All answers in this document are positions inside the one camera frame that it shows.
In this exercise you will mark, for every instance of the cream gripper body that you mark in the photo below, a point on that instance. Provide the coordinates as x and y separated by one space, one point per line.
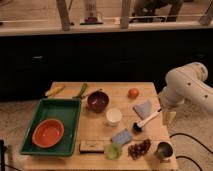
168 117

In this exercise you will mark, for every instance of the small orange apple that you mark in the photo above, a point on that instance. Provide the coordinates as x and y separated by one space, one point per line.
133 93

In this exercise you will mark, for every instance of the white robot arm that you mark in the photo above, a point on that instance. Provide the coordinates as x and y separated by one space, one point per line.
186 82

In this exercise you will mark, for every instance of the metal cup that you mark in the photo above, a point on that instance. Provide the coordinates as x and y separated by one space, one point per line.
164 151

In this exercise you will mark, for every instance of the white paper cup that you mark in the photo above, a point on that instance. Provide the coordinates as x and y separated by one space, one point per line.
113 116

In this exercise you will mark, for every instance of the green plastic cup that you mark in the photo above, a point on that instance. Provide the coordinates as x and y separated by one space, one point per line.
112 151

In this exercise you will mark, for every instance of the grey folded cloth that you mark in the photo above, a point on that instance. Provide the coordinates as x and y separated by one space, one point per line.
143 110

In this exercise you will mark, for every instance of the bunch of dark grapes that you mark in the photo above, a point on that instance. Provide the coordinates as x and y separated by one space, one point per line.
140 149

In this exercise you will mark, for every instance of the wooden table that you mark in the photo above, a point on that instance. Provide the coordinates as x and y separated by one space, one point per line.
94 127

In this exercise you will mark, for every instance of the blue sponge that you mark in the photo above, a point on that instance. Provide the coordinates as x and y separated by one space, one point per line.
122 138

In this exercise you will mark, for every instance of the dark red bowl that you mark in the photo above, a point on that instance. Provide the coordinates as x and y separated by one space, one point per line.
98 101

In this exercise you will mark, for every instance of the wooden block eraser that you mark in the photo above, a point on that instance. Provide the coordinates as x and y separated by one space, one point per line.
90 146

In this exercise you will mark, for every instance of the green vegetable toy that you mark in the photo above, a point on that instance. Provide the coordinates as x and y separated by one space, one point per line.
82 90

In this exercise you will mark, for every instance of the green plastic tray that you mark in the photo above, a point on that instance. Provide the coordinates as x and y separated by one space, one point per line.
65 110

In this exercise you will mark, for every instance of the orange plastic bowl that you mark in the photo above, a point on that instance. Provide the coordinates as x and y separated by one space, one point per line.
48 133

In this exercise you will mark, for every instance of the white handled black brush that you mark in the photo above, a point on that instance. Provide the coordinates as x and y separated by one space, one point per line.
137 127

